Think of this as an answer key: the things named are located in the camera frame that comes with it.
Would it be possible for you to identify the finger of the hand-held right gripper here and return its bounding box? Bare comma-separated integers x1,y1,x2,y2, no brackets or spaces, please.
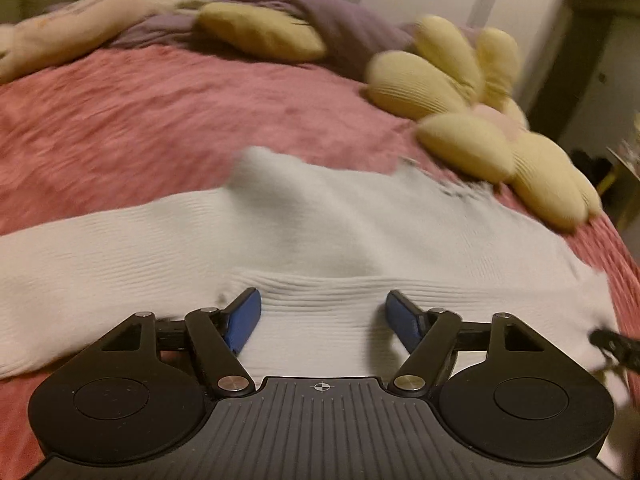
589,326,640,376

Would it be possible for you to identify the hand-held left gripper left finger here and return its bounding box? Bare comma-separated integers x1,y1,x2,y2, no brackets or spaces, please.
101,287,262,397

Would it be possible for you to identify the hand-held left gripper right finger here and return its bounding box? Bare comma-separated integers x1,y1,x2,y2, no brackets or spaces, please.
385,289,547,397

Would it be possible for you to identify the white knit sweater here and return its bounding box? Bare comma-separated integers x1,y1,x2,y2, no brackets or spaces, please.
0,146,640,471

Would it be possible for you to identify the pink fluffy blanket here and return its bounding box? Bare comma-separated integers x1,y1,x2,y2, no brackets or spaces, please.
0,42,640,480

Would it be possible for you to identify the yellow flower-shaped pillow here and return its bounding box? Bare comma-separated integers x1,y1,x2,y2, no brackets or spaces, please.
362,14,604,233

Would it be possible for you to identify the purple blanket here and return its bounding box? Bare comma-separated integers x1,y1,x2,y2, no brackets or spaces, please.
47,0,481,81

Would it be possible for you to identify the small yellow ribbed pillow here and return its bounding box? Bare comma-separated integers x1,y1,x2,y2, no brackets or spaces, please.
195,1,328,62

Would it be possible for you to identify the long pink plush toy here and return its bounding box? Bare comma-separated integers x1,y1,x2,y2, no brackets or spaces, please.
0,0,216,84

